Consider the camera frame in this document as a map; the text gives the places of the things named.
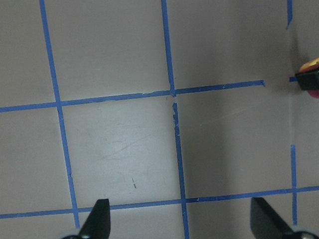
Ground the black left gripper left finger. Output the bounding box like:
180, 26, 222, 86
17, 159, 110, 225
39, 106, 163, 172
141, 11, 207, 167
76, 199, 111, 239

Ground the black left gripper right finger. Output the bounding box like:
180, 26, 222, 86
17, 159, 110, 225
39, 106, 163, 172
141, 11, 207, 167
250, 197, 298, 239

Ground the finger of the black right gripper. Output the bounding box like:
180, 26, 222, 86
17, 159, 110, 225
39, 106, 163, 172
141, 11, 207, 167
295, 70, 319, 91

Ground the dark red apple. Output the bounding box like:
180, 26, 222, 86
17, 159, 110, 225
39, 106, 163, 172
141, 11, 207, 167
296, 57, 319, 99

